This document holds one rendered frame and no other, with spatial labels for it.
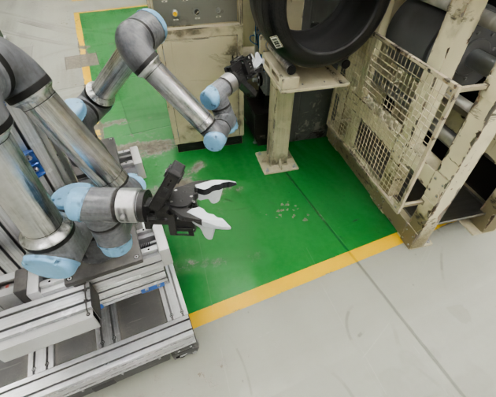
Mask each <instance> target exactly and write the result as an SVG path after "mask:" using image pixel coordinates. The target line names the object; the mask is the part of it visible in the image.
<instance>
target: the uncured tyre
mask: <svg viewBox="0 0 496 397"><path fill-rule="evenodd" d="M390 1H391V0H339V3H338V4H337V6H336V7H335V8H334V10H333V11H332V12H331V14H330V15H329V16H328V17H327V18H326V19H325V20H323V21H322V22H320V23H319V24H318V25H316V26H314V27H312V28H308V29H305V30H292V29H290V28H289V25H288V22H287V0H250V8H251V13H252V15H253V18H254V22H255V24H256V25H257V28H258V30H259V31H260V33H261V34H262V35H263V36H264V38H265V39H266V40H267V42H268V43H269V44H270V46H271V47H272V48H273V49H274V51H275V52H276V53H277V54H278V55H279V56H280V57H282V58H283V59H285V60H287V61H289V62H290V63H292V64H295V65H299V66H302V67H307V68H320V67H325V66H329V65H333V64H335V63H337V62H340V61H342V60H343V59H345V58H347V57H349V56H350V55H351V54H353V53H354V52H355V51H357V50H358V49H359V48H360V47H361V46H363V45H364V44H365V42H366V41H367V40H368V39H369V38H370V37H371V35H372V34H373V33H374V31H375V30H376V29H377V27H378V26H379V24H380V22H381V20H382V19H383V17H384V15H385V13H386V11H387V8H388V6H389V4H390ZM275 35H277V36H278V38H279V40H280V42H281V43H282V45H283V47H281V48H278V49H276V48H275V46H274V45H273V43H272V40H271V39H270V38H269V37H272V36H275Z"/></svg>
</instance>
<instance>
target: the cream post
mask: <svg viewBox="0 0 496 397"><path fill-rule="evenodd" d="M304 2H305V0H287V22H288V25H289V28H290V29H292V30H302V17H303V9H304ZM293 103H294V93H288V94H281V93H280V92H279V90H278V88H277V87H276V85H275V84H274V83H273V81H272V80H271V78H270V93H269V109H268V139H267V154H269V156H268V161H269V163H270V165H278V164H279V159H280V158H281V162H282V164H284V163H287V155H288V147H289V139H290V132H291V118H292V111H293Z"/></svg>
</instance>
